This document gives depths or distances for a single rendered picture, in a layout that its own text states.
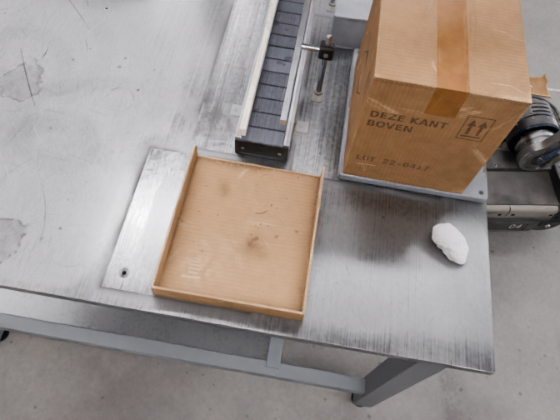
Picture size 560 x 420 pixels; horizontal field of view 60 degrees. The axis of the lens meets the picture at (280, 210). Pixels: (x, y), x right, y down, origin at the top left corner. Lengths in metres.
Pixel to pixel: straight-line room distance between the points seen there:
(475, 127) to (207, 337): 0.96
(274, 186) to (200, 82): 0.31
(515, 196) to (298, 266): 1.15
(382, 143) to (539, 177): 1.16
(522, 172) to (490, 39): 1.12
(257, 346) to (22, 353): 0.79
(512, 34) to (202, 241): 0.63
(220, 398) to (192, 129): 0.93
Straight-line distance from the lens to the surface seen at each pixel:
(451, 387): 1.80
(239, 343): 1.47
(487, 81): 0.83
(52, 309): 1.60
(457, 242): 0.96
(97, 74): 1.18
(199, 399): 1.67
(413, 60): 0.81
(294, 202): 0.95
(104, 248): 0.93
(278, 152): 0.98
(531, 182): 1.96
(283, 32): 1.17
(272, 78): 1.07
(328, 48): 1.02
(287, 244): 0.90
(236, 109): 1.07
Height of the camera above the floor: 1.65
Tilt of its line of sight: 61 degrees down
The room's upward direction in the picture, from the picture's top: 8 degrees clockwise
